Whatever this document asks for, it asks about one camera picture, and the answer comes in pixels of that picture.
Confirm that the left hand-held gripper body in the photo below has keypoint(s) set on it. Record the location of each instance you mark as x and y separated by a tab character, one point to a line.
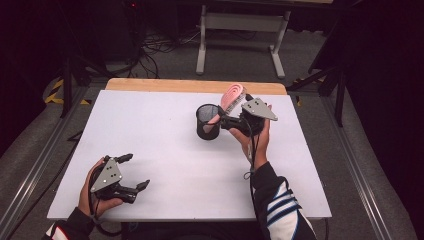
108	176

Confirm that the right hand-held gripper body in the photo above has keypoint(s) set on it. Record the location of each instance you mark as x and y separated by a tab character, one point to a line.
256	111

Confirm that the pink hairbrush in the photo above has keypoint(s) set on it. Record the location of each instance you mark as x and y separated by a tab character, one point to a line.
231	96

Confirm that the black mesh pen holder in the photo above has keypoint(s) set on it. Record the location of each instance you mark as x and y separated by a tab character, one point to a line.
207	131

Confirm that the person's left hand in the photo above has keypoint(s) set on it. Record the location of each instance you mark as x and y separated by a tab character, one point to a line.
90	200

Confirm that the white table board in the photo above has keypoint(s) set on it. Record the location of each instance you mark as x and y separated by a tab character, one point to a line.
173	173

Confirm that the yellow black hazard tape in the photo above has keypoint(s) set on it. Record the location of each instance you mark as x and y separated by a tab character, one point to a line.
55	91
297	100

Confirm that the wooden table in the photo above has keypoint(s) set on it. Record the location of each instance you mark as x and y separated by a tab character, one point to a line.
166	86

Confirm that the black tripod stand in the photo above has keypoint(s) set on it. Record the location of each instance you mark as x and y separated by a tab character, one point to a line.
333	83
68	83

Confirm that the aluminium floor rail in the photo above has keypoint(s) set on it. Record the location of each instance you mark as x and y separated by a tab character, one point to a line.
36	166
356	166

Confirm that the white metal table frame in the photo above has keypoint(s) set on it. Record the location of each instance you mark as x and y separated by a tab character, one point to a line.
243	21

